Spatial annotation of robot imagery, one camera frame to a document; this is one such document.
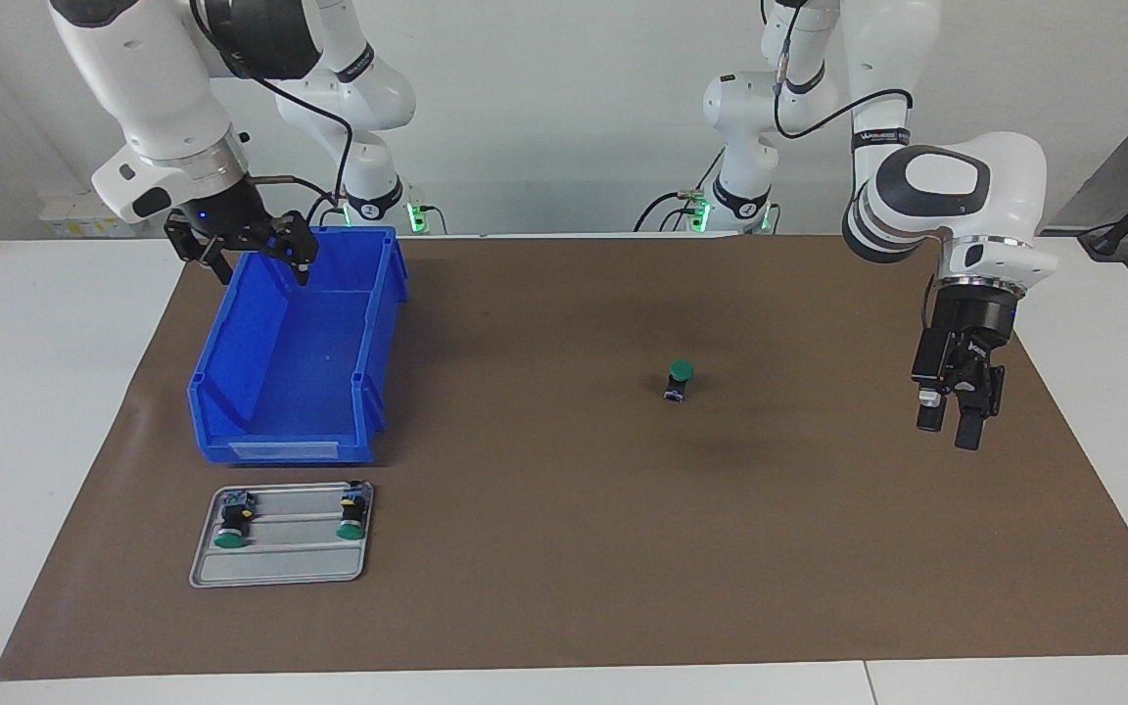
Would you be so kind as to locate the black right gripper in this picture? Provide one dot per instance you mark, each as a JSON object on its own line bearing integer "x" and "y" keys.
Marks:
{"x": 221, "y": 211}

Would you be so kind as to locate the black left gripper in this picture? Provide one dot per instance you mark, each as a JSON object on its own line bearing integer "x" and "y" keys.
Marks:
{"x": 970, "y": 328}

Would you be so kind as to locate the green push button switch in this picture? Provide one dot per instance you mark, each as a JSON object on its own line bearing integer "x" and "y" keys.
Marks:
{"x": 231, "y": 529}
{"x": 681, "y": 372}
{"x": 352, "y": 521}

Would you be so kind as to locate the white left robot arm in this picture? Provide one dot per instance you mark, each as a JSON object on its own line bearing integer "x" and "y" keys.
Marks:
{"x": 975, "y": 186}

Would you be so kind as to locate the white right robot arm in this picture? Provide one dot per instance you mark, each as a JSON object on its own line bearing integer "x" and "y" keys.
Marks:
{"x": 163, "y": 88}

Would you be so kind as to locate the blue plastic storage bin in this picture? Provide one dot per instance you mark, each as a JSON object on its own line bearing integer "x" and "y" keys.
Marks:
{"x": 300, "y": 343}

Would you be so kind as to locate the white power strip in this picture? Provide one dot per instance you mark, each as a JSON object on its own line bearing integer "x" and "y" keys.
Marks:
{"x": 65, "y": 220}

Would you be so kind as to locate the grey metal tray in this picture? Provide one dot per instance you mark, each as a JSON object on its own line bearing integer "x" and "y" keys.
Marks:
{"x": 280, "y": 568}

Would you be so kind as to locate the brown paper mat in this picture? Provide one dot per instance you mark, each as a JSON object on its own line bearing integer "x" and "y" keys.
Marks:
{"x": 623, "y": 539}

